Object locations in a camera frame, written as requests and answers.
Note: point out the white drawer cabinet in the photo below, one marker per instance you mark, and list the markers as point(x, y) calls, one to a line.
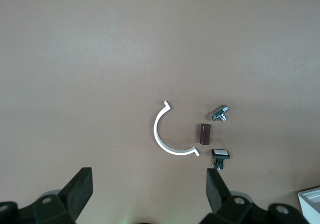
point(310, 209)

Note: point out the dark brown cylinder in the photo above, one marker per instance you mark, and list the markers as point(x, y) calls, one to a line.
point(204, 133)

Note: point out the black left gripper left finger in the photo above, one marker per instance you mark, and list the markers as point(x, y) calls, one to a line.
point(80, 189)

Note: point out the chrome angle valve fitting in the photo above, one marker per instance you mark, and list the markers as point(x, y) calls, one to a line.
point(220, 111)

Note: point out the black rectangular white-top push button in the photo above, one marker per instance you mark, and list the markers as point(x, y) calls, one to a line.
point(220, 153)

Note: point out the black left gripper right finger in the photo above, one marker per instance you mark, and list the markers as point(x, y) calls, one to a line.
point(216, 191)

